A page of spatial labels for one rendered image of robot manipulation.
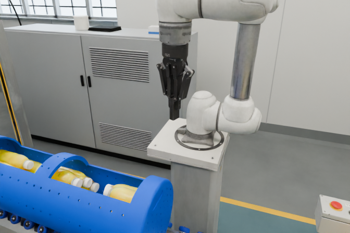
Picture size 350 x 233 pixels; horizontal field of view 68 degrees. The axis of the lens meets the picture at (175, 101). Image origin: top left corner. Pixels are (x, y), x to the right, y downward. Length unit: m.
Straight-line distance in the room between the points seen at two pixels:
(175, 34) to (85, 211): 0.64
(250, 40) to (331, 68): 2.46
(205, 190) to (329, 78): 2.49
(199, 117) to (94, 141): 2.05
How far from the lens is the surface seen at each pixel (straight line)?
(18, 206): 1.18
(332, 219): 1.18
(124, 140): 3.00
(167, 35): 0.70
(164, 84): 0.79
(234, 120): 1.36
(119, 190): 0.99
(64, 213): 1.03
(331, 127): 3.91
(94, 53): 2.78
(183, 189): 1.62
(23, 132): 1.80
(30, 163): 1.37
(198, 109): 1.38
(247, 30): 1.23
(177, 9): 0.68
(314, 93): 3.70
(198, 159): 1.36
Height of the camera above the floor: 1.84
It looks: 23 degrees down
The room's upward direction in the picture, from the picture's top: straight up
